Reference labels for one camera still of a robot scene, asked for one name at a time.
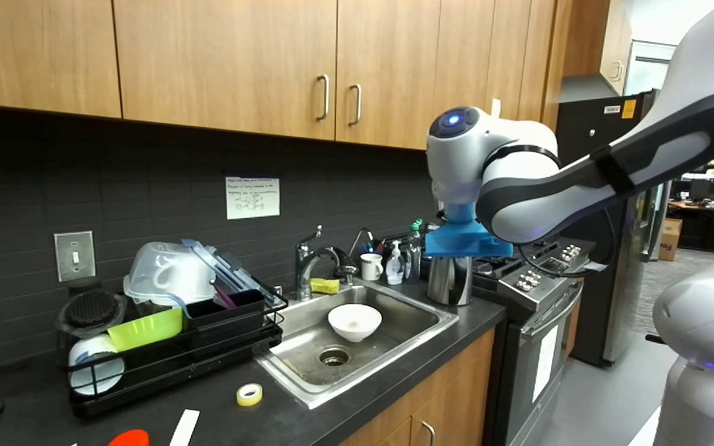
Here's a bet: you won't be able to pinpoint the green capped soap bottle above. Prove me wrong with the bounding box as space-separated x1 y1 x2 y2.
404 219 427 282

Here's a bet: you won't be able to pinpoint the wooden upper cabinets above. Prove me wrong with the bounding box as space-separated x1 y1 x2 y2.
0 0 615 156

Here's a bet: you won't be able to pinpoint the clear plastic container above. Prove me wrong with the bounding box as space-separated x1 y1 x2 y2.
122 240 218 308

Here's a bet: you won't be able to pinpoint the grey light switch plate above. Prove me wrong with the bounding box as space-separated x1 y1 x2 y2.
53 228 99 285

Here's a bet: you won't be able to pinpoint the black round lid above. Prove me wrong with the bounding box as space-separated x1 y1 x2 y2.
57 289 132 342

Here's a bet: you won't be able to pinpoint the black curved sprayer spout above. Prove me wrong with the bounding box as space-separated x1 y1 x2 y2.
343 228 380 269

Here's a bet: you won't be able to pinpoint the red round object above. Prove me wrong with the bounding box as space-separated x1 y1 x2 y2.
108 429 155 446

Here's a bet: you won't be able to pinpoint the wooden lower cabinets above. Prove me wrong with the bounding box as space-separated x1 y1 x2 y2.
339 328 501 446

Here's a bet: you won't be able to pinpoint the white bowl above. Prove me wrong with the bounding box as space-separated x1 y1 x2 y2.
326 303 385 348

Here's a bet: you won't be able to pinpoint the background office desk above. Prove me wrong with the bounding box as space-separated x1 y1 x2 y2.
668 171 714 250

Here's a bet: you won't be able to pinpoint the white paper research sign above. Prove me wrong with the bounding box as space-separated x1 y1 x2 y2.
530 323 560 383

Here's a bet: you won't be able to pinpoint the white flat strip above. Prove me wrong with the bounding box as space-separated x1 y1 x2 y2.
166 407 204 446

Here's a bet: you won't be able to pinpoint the white plate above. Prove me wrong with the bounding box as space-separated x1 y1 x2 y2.
67 332 129 400

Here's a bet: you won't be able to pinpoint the black refrigerator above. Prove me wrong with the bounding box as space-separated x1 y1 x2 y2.
554 73 674 370

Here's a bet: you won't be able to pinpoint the white paper wall notice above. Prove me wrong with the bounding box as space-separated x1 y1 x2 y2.
224 173 282 224

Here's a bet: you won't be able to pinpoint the cardboard box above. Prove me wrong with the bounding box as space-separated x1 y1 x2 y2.
658 217 685 264

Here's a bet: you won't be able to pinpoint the white mug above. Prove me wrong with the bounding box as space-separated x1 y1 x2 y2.
359 250 385 285

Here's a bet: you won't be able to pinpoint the clear soap dispenser bottle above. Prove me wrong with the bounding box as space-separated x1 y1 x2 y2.
385 238 406 289

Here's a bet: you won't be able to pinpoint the stainless steel sink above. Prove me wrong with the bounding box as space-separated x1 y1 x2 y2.
254 281 465 414

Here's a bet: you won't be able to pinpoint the yellow tape roll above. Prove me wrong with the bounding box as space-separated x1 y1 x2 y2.
233 383 265 412

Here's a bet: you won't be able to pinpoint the wooden cabinets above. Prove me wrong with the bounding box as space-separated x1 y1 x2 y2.
339 328 501 446
0 0 615 156

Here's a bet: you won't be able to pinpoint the chrome sink faucet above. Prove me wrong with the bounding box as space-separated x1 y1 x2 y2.
294 224 348 303

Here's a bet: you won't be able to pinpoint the yellow green sponge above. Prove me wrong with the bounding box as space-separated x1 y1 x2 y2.
308 276 343 297

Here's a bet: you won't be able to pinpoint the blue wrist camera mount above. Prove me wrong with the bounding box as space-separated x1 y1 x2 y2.
422 201 517 264

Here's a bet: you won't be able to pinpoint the stainless steel gas stove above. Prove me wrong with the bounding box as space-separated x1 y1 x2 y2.
471 236 601 446

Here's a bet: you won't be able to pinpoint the silver kettle black handle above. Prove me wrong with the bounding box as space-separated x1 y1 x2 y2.
427 253 476 311

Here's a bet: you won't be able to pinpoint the black dish rack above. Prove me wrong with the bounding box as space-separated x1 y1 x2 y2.
57 289 287 422

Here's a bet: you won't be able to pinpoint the clear plastic board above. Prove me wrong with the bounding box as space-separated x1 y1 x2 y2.
182 238 265 300

